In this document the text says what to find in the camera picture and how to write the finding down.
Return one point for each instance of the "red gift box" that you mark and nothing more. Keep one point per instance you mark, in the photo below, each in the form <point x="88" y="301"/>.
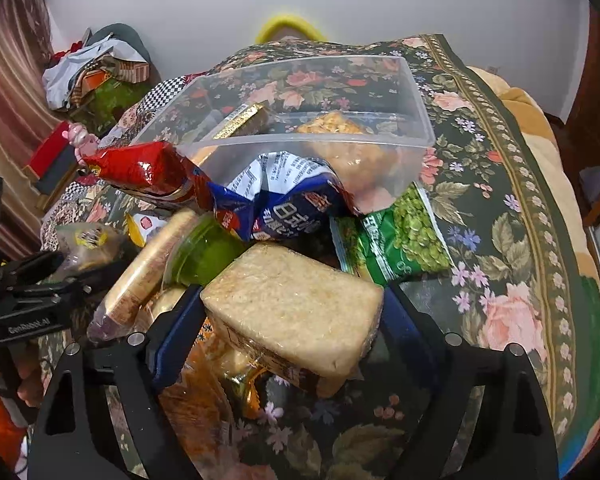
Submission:
<point x="54" y="152"/>

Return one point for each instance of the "patchwork checkered quilt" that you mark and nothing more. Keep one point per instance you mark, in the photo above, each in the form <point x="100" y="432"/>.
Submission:
<point x="88" y="199"/>

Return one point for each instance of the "wooden door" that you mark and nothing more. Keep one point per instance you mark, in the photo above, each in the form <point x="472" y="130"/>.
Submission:
<point x="583" y="124"/>

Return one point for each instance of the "beige green plush blanket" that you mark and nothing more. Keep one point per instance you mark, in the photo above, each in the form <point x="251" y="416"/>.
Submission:
<point x="543" y="145"/>

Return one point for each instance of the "square bread block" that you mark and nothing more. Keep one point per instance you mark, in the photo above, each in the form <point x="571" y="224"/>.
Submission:
<point x="301" y="319"/>

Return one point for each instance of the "green jelly cup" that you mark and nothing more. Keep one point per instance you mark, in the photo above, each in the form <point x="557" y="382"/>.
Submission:
<point x="202" y="255"/>

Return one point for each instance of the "pink plush toy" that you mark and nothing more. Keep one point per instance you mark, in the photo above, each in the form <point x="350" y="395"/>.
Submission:
<point x="84" y="143"/>

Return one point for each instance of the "purple cracker roll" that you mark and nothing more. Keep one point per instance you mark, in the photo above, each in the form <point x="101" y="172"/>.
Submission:
<point x="116" y="313"/>

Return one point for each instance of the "yellow foam tube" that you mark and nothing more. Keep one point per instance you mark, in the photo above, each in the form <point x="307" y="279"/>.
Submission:
<point x="285" y="25"/>

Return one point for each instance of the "gold snack bar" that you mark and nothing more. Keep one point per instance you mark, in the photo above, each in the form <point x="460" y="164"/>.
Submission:
<point x="246" y="120"/>

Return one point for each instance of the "orange rice cracker pack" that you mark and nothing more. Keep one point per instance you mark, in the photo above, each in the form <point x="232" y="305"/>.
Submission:
<point x="214" y="404"/>

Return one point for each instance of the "blue white snack bag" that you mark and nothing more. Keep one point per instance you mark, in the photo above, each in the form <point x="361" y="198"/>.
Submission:
<point x="280" y="196"/>

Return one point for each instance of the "clear plastic storage bin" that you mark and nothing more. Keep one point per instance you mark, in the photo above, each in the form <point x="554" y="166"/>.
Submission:
<point x="378" y="92"/>

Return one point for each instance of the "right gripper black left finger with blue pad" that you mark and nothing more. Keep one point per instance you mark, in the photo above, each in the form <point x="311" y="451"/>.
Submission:
<point x="74" y="436"/>

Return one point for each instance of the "pile of clothes on chair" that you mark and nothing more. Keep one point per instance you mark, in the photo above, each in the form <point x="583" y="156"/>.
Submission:
<point x="99" y="79"/>

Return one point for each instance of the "dark floral bedspread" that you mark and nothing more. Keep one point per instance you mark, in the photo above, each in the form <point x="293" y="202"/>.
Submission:
<point x="515" y="278"/>

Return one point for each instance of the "person's left hand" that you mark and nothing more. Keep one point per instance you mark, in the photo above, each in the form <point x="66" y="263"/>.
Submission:
<point x="27" y="363"/>

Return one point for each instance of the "green peas snack bag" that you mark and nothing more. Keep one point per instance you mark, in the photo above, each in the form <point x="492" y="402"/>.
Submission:
<point x="393" y="244"/>

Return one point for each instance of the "red snack bag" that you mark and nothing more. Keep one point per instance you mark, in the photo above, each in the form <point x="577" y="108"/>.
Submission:
<point x="154" y="172"/>

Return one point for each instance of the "striped pink curtain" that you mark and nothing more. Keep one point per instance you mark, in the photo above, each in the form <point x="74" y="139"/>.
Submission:
<point x="25" y="119"/>

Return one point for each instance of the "clear bag of pastries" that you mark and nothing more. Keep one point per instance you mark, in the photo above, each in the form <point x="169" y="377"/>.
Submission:
<point x="359" y="165"/>

